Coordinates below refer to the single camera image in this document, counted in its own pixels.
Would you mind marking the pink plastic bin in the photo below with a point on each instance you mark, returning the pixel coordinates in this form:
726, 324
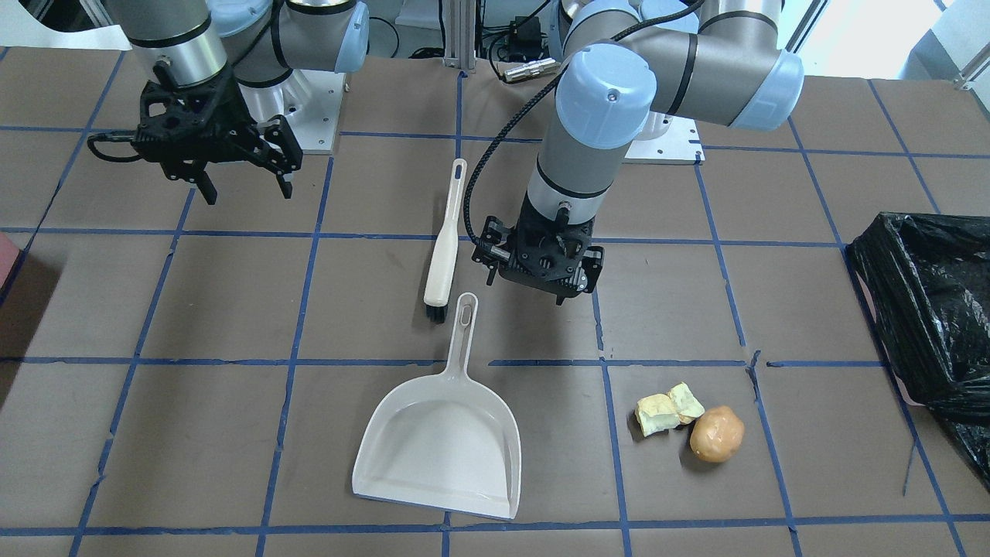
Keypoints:
11, 254

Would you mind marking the white plastic dustpan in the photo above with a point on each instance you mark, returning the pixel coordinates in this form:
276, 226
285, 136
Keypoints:
444, 441

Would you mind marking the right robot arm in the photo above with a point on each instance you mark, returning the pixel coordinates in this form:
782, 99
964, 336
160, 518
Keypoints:
260, 41

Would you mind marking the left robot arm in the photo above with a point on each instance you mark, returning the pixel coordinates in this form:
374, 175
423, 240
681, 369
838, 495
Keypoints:
711, 61

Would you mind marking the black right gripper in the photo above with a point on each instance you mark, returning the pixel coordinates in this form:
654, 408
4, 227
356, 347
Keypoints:
229, 117

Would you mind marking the white hand brush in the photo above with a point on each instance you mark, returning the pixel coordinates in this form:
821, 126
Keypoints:
443, 260

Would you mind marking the yellow sponge piece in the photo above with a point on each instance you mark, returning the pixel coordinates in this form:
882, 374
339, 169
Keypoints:
656, 413
687, 406

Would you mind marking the black power adapter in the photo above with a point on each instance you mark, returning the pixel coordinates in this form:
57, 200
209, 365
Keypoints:
524, 33

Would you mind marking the aluminium frame post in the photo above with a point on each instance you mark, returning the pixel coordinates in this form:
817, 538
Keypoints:
459, 19

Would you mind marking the silver metal connector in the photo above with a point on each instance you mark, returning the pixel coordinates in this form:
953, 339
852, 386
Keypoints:
530, 70

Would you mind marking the black trash bag bin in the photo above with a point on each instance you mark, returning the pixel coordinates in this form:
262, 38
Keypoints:
927, 276

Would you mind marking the brown potato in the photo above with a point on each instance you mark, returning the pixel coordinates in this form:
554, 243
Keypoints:
717, 435

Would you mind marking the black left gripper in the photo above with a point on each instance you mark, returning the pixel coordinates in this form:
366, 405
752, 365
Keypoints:
489, 241

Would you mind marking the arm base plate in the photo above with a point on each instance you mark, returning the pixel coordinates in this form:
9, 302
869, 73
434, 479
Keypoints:
667, 140
310, 101

